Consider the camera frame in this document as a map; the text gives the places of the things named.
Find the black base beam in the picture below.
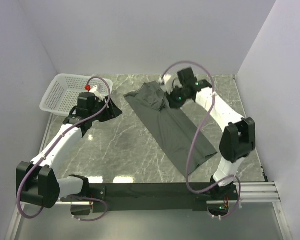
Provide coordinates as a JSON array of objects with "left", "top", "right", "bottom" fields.
[{"left": 86, "top": 182, "right": 239, "bottom": 212}]

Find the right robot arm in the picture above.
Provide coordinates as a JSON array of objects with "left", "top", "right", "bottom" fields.
[{"left": 159, "top": 67, "right": 256, "bottom": 200}]

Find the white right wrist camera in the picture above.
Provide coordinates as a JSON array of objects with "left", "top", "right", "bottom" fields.
[{"left": 158, "top": 74, "right": 174, "bottom": 94}]

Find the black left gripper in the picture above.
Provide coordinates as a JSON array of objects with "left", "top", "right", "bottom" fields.
[{"left": 89, "top": 95, "right": 123, "bottom": 122}]

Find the dark grey t shirt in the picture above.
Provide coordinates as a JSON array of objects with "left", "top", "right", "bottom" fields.
[{"left": 124, "top": 81, "right": 217, "bottom": 177}]

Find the aluminium rail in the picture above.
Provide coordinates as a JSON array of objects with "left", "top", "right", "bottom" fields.
[{"left": 14, "top": 182, "right": 281, "bottom": 205}]

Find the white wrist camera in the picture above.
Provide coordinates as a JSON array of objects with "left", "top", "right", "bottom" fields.
[
  {"left": 85, "top": 84, "right": 109, "bottom": 101},
  {"left": 158, "top": 74, "right": 174, "bottom": 94}
]

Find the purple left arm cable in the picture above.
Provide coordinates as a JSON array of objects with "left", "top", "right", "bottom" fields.
[{"left": 15, "top": 76, "right": 112, "bottom": 223}]

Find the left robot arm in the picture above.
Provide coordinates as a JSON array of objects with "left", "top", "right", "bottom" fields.
[{"left": 16, "top": 92, "right": 123, "bottom": 209}]

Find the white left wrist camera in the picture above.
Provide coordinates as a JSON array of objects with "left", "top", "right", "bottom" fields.
[{"left": 85, "top": 84, "right": 109, "bottom": 101}]

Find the white plastic basket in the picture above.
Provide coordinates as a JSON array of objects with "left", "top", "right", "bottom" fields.
[{"left": 39, "top": 73, "right": 113, "bottom": 117}]

